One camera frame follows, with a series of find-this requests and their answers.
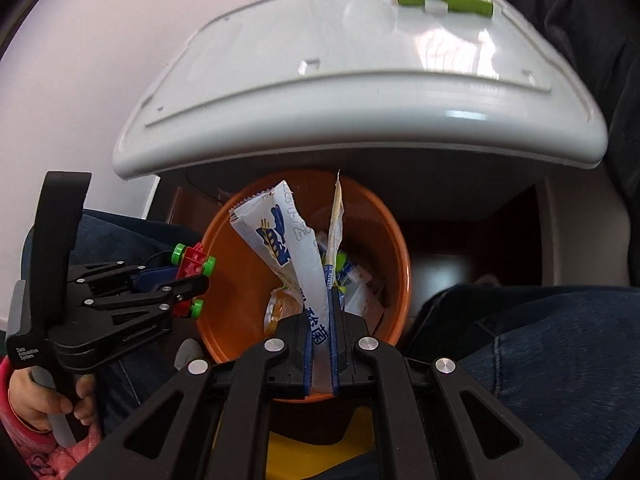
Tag person's right leg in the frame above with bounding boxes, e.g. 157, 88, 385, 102
400, 282, 640, 480

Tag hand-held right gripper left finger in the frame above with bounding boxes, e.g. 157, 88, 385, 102
65, 305, 316, 480

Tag white printed carton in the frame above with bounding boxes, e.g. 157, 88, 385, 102
345, 265, 386, 331

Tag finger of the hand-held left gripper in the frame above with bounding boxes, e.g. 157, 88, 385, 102
67, 261, 179, 292
82, 275, 210, 319

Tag yellow plastic object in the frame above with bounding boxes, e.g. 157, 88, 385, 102
265, 410, 381, 480

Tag person's left leg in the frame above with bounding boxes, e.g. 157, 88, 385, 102
25, 210, 203, 436

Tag clear orange jelly cup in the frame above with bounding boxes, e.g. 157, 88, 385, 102
264, 287, 306, 338

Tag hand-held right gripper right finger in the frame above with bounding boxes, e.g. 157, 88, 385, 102
327, 290, 581, 480

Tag person's left hand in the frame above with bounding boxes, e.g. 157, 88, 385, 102
7, 367, 98, 433

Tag white plastic storage box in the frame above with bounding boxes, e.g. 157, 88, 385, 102
111, 0, 632, 286

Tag person's leg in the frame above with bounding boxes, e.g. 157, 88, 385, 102
400, 282, 640, 480
25, 210, 203, 436

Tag orange bin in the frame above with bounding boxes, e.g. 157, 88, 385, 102
195, 170, 412, 403

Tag white blue-printed wrapper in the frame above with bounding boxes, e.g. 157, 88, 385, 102
229, 170, 349, 394

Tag red toy car green wheels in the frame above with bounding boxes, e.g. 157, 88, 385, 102
170, 242, 217, 320

